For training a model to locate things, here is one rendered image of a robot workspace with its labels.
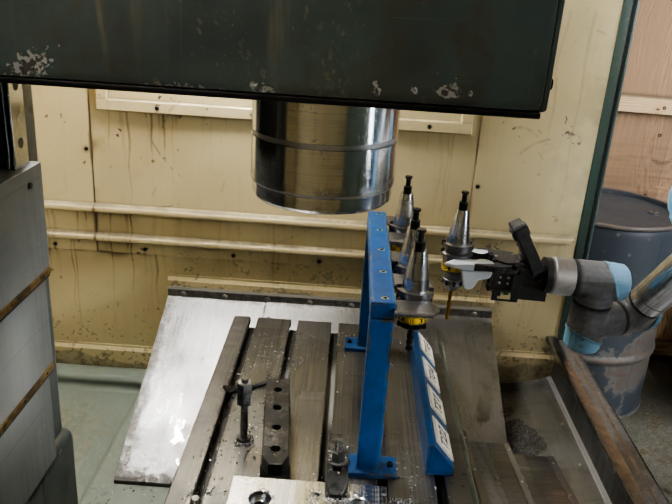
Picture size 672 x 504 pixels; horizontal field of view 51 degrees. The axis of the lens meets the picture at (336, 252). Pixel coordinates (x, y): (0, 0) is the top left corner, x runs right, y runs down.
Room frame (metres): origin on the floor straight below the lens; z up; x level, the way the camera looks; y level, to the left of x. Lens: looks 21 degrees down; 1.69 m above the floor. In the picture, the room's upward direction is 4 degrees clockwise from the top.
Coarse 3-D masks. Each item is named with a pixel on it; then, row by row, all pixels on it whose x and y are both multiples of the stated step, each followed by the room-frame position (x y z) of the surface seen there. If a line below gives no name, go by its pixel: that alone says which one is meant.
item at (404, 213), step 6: (402, 192) 1.41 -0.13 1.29; (402, 198) 1.40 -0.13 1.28; (408, 198) 1.40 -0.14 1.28; (402, 204) 1.40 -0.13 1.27; (408, 204) 1.39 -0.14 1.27; (396, 210) 1.41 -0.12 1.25; (402, 210) 1.39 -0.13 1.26; (408, 210) 1.39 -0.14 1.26; (396, 216) 1.40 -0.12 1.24; (402, 216) 1.39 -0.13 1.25; (408, 216) 1.39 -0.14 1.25; (396, 222) 1.40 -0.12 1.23; (402, 222) 1.39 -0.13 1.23; (408, 222) 1.39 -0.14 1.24
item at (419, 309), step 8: (400, 304) 1.03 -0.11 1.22; (408, 304) 1.03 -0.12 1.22; (416, 304) 1.03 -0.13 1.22; (424, 304) 1.04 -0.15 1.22; (432, 304) 1.04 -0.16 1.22; (400, 312) 1.00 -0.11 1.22; (408, 312) 1.00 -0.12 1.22; (416, 312) 1.00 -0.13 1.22; (424, 312) 1.01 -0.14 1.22; (432, 312) 1.01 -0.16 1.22
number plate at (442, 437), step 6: (438, 426) 1.10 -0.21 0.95; (438, 432) 1.07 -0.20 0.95; (444, 432) 1.10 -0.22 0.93; (438, 438) 1.05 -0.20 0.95; (444, 438) 1.08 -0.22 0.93; (444, 444) 1.06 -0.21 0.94; (450, 444) 1.09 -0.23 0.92; (444, 450) 1.04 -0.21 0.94; (450, 450) 1.06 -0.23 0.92; (450, 456) 1.04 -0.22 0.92
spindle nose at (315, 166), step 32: (256, 128) 0.74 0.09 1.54; (288, 128) 0.70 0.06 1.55; (320, 128) 0.69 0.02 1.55; (352, 128) 0.70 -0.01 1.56; (384, 128) 0.72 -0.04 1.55; (256, 160) 0.73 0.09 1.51; (288, 160) 0.70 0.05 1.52; (320, 160) 0.69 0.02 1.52; (352, 160) 0.70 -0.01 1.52; (384, 160) 0.73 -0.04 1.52; (256, 192) 0.74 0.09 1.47; (288, 192) 0.70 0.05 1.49; (320, 192) 0.69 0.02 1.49; (352, 192) 0.70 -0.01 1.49; (384, 192) 0.74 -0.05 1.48
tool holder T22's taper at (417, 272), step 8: (416, 256) 1.07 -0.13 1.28; (424, 256) 1.07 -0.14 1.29; (408, 264) 1.08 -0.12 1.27; (416, 264) 1.06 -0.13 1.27; (424, 264) 1.07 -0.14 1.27; (408, 272) 1.07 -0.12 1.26; (416, 272) 1.06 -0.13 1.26; (424, 272) 1.07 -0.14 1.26; (408, 280) 1.07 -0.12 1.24; (416, 280) 1.06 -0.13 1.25; (424, 280) 1.06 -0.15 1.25; (408, 288) 1.06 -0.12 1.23; (416, 288) 1.06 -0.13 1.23; (424, 288) 1.06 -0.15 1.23
